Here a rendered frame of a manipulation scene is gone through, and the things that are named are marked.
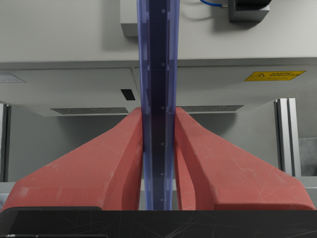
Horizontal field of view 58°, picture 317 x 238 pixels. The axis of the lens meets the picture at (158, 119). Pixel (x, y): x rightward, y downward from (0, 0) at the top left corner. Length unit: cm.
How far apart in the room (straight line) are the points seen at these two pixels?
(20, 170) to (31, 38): 73
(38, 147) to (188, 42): 80
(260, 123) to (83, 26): 79
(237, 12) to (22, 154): 90
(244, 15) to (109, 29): 20
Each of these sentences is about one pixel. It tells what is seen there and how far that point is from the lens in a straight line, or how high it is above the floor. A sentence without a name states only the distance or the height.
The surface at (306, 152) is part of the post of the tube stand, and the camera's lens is 115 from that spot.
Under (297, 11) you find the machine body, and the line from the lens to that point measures 51.
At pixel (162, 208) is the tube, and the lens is 16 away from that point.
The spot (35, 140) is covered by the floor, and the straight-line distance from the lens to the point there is 113.
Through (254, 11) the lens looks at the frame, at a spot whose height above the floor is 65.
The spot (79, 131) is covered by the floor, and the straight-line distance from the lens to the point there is 108.
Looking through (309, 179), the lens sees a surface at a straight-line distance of 21.
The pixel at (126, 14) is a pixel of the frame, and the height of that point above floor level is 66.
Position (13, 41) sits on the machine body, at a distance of 50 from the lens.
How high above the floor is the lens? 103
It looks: 83 degrees down
